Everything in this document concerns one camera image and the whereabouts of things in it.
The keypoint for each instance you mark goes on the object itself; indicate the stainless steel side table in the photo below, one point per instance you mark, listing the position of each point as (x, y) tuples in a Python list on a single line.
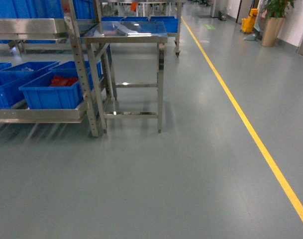
[(133, 58)]

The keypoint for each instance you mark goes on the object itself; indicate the yellow mop bucket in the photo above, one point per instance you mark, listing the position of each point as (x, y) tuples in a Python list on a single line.
[(247, 24)]

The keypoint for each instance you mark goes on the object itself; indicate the red parts pile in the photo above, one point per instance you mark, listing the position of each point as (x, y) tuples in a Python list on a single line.
[(59, 81)]

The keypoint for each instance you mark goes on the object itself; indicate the empty blue plastic bin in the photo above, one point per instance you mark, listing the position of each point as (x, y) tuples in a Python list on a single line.
[(14, 77)]

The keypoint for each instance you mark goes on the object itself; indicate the stainless steel shelf rack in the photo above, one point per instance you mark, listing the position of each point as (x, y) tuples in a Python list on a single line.
[(45, 30)]

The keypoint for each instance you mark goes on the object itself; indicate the blue bin with red parts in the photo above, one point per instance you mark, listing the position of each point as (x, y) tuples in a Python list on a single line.
[(39, 95)]

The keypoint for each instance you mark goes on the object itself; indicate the tan planter pot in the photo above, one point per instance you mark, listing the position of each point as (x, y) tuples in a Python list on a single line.
[(271, 31)]

